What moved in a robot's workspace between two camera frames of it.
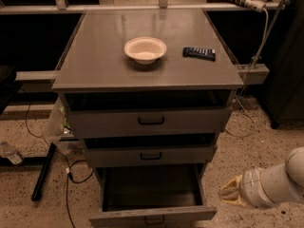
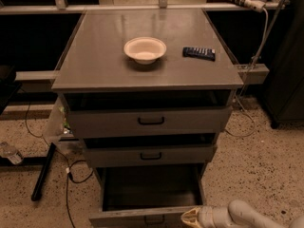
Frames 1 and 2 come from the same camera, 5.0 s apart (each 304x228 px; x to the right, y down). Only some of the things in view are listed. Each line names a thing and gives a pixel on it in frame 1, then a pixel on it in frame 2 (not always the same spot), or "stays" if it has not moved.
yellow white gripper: [252, 187] to [206, 217]
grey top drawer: [154, 114] stays
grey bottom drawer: [152, 193] stays
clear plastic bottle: [9, 151] stays
